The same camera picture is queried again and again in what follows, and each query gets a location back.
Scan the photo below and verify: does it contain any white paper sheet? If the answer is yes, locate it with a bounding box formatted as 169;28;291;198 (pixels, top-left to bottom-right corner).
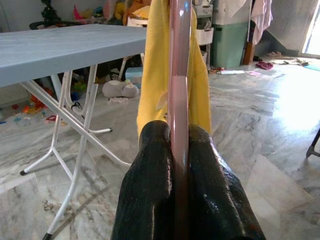
216;69;246;76

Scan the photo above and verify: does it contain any brown wooden post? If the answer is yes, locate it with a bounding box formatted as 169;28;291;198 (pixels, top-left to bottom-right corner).
243;41;255;66

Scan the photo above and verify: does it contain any white drawer cart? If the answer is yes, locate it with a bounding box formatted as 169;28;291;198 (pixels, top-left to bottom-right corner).
192;3;215;63

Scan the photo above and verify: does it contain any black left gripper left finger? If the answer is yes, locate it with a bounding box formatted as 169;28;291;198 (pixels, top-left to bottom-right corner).
111;119;176;240

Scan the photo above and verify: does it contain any black drying rack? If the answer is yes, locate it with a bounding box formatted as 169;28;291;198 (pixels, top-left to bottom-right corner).
306;129;320;159

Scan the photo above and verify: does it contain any yellow shirt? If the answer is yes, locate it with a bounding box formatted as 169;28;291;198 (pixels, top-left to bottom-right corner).
136;0;213;136

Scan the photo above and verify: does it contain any light blue plastic box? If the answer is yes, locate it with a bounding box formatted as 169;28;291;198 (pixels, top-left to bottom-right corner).
124;69;145;82

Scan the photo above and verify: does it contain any light blue folding table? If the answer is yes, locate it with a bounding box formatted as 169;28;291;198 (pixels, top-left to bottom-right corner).
0;23;148;240

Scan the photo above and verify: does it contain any red slipper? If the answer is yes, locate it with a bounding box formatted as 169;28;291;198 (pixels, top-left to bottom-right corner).
256;61;275;70

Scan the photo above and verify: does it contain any grey plush toy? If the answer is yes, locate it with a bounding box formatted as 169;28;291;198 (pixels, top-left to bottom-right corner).
102;79;140;99

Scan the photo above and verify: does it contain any small dark green tree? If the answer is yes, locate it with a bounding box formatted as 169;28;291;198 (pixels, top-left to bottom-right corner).
41;0;62;23

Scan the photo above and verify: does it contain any yellow cushion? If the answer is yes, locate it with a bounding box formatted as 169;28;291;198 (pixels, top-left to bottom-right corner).
131;5;151;19

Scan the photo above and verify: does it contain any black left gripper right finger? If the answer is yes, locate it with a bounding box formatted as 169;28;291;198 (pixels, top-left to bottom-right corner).
187;123;267;240

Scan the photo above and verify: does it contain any beige floor cloth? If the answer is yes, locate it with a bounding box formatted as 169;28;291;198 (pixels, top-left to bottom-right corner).
264;51;317;66

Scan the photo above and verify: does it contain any pink hanging cloth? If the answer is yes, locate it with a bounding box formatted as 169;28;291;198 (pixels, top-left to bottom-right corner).
247;0;273;46

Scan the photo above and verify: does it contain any green storage bin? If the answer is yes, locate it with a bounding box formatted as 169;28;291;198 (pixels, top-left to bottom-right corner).
211;21;251;68

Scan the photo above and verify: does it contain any white high chair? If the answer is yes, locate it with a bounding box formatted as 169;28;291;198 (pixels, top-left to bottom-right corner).
118;14;151;81

